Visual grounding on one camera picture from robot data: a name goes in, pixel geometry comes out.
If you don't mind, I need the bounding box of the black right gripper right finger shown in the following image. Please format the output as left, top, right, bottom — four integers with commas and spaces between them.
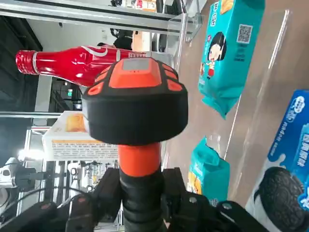
161, 167, 269, 232

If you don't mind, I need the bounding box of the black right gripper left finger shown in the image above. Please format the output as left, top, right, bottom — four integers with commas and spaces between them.
0, 168, 122, 232

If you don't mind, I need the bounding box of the white cracker box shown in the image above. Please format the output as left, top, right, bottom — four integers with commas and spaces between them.
42, 110, 120, 161

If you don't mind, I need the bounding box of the orange black barcode scanner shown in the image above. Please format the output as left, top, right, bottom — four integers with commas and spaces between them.
81, 57, 189, 232

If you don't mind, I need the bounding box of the red Coca-Cola bottle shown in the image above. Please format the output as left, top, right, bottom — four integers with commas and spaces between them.
15, 45, 148, 87

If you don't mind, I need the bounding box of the teal cartoon snack packet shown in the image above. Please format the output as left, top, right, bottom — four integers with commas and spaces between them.
197, 0, 266, 120
187, 136, 231, 207

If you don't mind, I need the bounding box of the blue Oreo cookie box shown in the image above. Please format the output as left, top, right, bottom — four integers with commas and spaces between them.
245, 89, 309, 232

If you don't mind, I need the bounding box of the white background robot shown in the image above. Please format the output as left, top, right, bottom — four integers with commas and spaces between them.
0, 156, 46, 211

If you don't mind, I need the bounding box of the clear acrylic stepped shelf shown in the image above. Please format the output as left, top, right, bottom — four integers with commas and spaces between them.
166, 9, 309, 232

